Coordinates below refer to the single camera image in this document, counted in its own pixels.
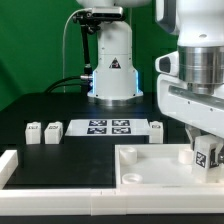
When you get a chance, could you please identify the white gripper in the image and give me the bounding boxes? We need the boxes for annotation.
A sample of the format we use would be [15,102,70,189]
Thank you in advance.
[157,74,224,164]

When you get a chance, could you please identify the white square tabletop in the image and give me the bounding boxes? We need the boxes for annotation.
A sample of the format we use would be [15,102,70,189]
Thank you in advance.
[115,144,224,187]

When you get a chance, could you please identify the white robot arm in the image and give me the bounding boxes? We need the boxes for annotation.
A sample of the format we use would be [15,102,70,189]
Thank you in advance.
[153,0,224,163]

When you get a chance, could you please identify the white U-shaped fence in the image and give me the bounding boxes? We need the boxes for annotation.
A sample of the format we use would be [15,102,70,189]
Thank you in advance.
[0,150,224,216]

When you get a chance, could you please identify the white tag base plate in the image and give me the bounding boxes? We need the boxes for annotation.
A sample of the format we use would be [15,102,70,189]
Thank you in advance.
[66,119,150,136]

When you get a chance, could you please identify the black cables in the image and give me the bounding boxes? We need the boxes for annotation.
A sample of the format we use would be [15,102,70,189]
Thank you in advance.
[44,75,93,94]

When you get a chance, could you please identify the black camera on mount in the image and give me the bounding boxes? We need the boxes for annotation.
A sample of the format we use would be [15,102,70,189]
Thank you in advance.
[72,6,125,80]

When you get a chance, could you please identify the white cable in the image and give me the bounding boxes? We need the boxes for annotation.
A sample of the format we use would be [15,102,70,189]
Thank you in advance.
[62,8,88,94]

